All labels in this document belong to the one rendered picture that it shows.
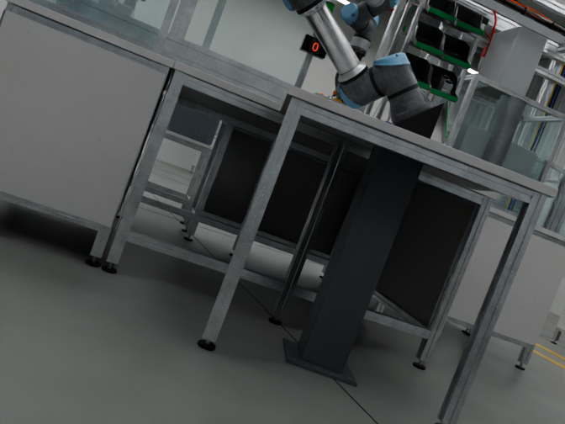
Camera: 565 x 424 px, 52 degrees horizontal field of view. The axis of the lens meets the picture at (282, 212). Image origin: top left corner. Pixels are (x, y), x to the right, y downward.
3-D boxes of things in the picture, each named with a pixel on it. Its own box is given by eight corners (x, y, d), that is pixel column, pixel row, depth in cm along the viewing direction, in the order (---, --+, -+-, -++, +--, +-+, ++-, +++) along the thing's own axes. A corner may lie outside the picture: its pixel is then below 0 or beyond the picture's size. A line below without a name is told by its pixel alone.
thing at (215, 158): (471, 336, 426) (515, 225, 421) (183, 239, 372) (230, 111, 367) (446, 319, 462) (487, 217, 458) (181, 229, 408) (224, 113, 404)
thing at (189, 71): (496, 200, 260) (498, 193, 260) (172, 68, 223) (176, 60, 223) (378, 176, 396) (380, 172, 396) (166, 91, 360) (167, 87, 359)
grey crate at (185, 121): (211, 146, 438) (222, 117, 437) (129, 115, 423) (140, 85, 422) (206, 145, 479) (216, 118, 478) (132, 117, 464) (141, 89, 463)
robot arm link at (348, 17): (361, -8, 224) (375, 6, 233) (336, 7, 230) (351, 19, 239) (365, 10, 222) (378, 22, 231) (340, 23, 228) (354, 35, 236)
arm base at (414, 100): (439, 104, 203) (428, 77, 202) (400, 121, 201) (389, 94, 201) (424, 109, 218) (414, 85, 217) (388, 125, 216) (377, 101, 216)
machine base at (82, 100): (99, 269, 229) (175, 60, 225) (-71, 216, 214) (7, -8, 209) (119, 217, 364) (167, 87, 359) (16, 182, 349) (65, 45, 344)
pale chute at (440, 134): (441, 144, 267) (446, 137, 264) (415, 134, 266) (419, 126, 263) (444, 107, 286) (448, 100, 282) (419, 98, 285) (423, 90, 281)
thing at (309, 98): (555, 198, 183) (558, 189, 183) (287, 93, 177) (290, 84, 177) (472, 189, 253) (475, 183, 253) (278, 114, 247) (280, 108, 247)
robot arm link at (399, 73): (413, 84, 200) (398, 47, 199) (378, 100, 208) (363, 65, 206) (422, 81, 211) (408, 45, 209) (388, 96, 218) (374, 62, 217)
